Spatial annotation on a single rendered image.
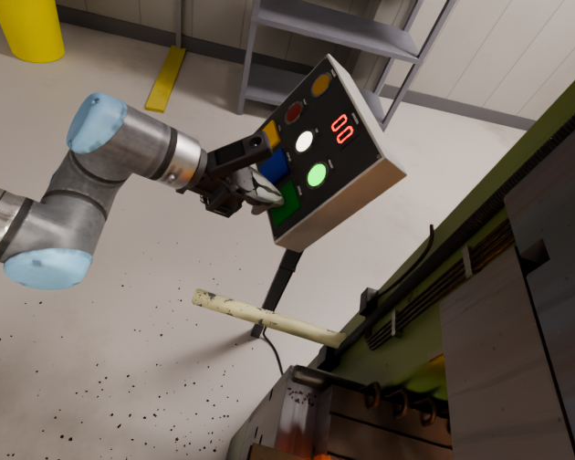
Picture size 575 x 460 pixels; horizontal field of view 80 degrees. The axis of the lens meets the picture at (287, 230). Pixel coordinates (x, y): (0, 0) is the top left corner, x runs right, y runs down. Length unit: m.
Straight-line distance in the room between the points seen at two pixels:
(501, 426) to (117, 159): 0.51
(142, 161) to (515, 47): 3.59
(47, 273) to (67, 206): 0.10
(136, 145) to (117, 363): 1.19
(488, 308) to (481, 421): 0.08
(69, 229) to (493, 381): 0.50
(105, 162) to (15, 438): 1.23
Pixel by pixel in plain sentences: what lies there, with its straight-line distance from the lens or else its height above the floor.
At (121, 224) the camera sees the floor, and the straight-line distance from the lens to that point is 1.95.
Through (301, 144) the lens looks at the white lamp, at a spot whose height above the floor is 1.08.
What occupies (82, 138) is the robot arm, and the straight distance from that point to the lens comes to 0.54.
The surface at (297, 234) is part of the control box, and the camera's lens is 0.69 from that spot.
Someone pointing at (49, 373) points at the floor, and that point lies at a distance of 1.66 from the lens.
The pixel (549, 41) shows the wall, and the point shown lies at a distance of 4.01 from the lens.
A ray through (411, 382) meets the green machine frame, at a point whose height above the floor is 0.93.
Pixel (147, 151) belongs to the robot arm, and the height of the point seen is 1.17.
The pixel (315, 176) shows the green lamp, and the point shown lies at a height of 1.09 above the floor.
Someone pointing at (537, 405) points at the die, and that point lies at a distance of 0.25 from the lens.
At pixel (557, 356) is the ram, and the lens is 0.25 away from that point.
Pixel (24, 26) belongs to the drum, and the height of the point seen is 0.24.
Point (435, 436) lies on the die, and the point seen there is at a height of 0.98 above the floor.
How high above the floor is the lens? 1.52
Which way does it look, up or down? 50 degrees down
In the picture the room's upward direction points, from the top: 22 degrees clockwise
